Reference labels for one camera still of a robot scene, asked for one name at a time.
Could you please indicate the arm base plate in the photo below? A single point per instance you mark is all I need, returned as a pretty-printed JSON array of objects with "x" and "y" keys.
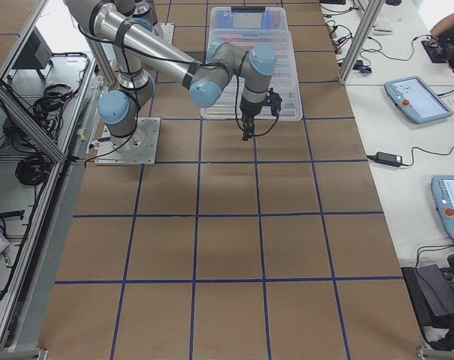
[
  {"x": 165, "y": 31},
  {"x": 140, "y": 149}
]

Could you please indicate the black power adapter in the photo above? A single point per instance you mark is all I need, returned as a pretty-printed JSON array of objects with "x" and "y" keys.
[{"x": 388, "y": 159}]

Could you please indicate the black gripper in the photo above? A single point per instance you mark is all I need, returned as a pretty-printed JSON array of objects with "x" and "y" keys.
[{"x": 248, "y": 111}]

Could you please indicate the aluminium frame post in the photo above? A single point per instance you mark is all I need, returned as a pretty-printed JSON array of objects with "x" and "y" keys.
[{"x": 361, "y": 33}]

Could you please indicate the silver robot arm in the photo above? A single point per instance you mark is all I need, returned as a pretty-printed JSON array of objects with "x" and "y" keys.
[
  {"x": 145, "y": 14},
  {"x": 129, "y": 26}
]

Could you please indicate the clear plastic box lid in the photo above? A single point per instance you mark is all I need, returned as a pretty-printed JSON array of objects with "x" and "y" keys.
[{"x": 269, "y": 64}]

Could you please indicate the black box latch handle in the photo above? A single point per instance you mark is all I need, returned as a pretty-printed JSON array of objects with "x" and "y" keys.
[{"x": 247, "y": 9}]

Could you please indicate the blue teach pendant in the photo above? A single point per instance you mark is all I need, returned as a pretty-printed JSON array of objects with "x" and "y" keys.
[
  {"x": 416, "y": 100},
  {"x": 442, "y": 188}
]

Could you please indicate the clear plastic storage box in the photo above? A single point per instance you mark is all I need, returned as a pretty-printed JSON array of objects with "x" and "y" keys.
[{"x": 278, "y": 14}]

